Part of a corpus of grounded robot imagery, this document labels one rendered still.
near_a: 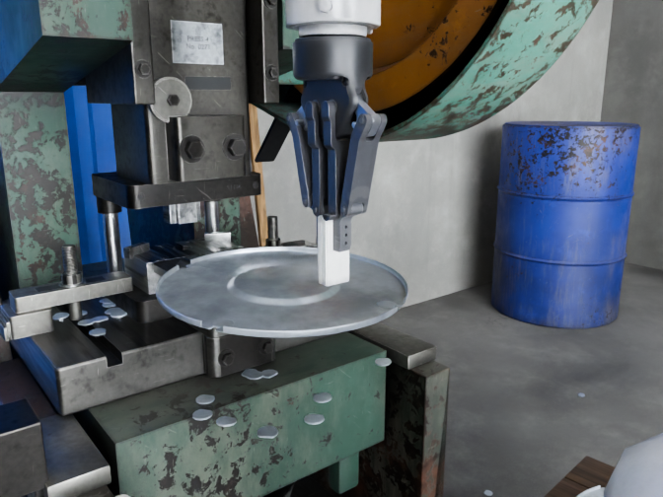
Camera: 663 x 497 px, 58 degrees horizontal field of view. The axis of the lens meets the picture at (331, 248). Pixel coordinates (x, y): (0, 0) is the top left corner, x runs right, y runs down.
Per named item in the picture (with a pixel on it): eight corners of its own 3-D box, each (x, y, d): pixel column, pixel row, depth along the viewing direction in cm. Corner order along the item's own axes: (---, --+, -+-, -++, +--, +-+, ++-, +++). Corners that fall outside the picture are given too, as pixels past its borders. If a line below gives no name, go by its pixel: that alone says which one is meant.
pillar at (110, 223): (125, 277, 91) (117, 184, 88) (110, 279, 90) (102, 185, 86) (120, 273, 93) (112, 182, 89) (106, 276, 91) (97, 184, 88)
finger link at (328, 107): (351, 101, 58) (361, 101, 57) (353, 215, 61) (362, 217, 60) (319, 101, 56) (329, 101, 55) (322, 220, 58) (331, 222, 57)
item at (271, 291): (349, 363, 53) (349, 355, 53) (98, 305, 64) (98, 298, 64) (436, 271, 78) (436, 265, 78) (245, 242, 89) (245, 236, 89)
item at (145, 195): (265, 211, 89) (264, 174, 88) (132, 229, 77) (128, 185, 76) (214, 197, 101) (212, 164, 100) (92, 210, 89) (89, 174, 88)
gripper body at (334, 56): (273, 37, 57) (276, 137, 59) (328, 29, 51) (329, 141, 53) (336, 42, 62) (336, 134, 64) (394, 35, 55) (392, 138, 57)
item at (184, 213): (203, 221, 89) (202, 195, 88) (173, 225, 86) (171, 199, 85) (193, 217, 91) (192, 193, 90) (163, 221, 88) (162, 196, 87)
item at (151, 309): (267, 295, 92) (266, 275, 92) (139, 324, 80) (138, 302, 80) (217, 271, 105) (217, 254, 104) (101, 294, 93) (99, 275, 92)
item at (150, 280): (244, 275, 92) (243, 246, 91) (149, 294, 83) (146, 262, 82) (216, 262, 99) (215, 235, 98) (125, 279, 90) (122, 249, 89)
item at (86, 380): (361, 326, 96) (361, 291, 94) (61, 418, 69) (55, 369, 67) (260, 282, 118) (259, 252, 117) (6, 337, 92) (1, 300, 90)
